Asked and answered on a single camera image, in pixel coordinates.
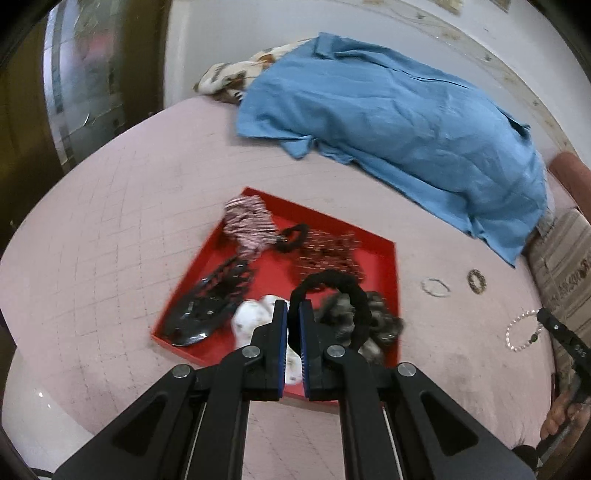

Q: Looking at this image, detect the small black hair tie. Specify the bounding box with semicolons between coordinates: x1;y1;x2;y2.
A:
276;224;315;254

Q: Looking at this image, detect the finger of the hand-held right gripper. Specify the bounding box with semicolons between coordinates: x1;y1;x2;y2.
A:
536;308;591;407

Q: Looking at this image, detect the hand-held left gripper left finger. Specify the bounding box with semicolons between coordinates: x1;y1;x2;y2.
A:
53;299;289;480

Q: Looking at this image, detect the large black hair band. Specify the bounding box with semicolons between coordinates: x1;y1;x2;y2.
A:
288;269;372;354

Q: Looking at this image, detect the black hair claw clip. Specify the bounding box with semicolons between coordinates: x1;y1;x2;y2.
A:
166;256;257;347

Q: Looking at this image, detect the white bead bracelet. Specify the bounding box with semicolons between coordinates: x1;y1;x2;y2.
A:
421;277;451;298

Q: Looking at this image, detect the orange sofa cushion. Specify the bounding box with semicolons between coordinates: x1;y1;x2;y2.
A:
547;152;591;208

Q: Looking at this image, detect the white cherry print scrunchie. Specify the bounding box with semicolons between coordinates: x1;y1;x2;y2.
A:
230;295;305;386

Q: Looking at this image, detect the red polka dot scrunchie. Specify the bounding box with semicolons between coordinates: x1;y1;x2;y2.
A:
291;228;365;289

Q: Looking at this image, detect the floral print cloth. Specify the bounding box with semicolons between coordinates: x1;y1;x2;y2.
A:
194;41;319;104

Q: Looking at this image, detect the wooden door with glass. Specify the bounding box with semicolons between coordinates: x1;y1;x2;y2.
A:
0;0;171;241

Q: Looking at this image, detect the red tray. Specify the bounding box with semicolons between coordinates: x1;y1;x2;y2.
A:
150;186;400;402

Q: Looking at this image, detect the pearl bracelet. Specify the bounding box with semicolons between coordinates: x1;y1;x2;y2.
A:
505;310;546;352

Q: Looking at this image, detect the striped floral cushion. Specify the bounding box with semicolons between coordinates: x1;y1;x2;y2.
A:
526;208;591;384

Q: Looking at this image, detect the grey camouflage scrunchie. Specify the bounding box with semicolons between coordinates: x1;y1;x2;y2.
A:
314;288;407;365

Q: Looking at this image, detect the blue cloth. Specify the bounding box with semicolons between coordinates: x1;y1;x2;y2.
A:
235;31;548;268

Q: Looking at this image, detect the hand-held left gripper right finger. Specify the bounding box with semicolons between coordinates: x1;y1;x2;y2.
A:
298;299;536;480

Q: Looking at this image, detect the person's right hand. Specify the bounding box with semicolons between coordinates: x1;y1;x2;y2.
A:
539;392;580;441

